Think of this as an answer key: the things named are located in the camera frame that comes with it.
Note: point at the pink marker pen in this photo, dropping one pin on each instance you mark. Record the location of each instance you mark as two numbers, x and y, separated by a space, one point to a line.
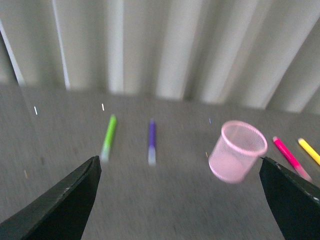
291 159

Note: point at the yellow marker pen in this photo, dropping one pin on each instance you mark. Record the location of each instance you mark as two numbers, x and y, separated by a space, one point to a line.
311 152

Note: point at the green marker pen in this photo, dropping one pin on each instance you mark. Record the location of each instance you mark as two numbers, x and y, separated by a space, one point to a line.
108 140

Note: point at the pink mesh cup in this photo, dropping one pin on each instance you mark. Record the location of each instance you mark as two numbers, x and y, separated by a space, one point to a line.
236 151

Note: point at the white curtain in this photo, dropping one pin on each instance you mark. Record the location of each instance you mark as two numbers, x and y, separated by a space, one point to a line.
262 54

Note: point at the purple marker pen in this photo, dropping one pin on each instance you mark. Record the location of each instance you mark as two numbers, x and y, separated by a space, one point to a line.
152 143

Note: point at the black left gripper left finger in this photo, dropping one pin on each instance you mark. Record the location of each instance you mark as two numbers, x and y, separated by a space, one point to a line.
62 212

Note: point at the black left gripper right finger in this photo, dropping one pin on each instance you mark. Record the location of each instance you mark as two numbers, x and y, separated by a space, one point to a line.
293 201

